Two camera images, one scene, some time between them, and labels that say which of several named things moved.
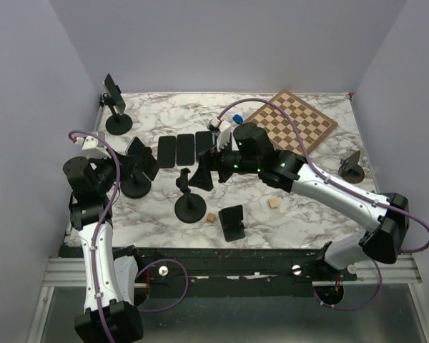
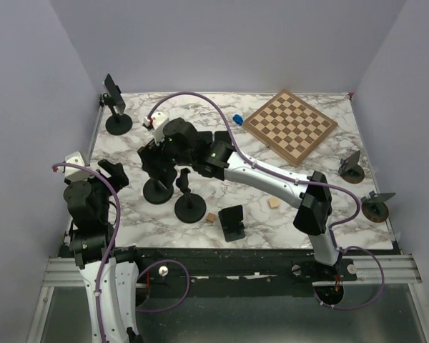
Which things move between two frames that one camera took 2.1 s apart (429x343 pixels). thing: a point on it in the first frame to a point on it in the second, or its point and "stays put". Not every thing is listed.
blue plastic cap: [237, 118] stays put
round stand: [137, 186] to [155, 193]
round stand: [189, 208] stays put
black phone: [204, 141] stays put
